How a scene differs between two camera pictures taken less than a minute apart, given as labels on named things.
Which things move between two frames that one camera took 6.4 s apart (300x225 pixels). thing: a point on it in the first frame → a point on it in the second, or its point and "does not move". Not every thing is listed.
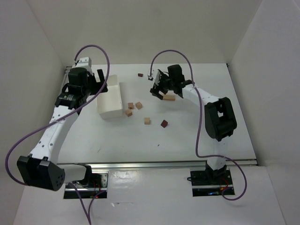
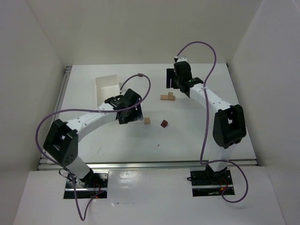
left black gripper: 97,84 → 135,116
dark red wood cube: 164,123 does not move
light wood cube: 147,121 does not move
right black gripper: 161,85 → 170,78
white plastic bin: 109,103 does not move
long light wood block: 169,97 does not move
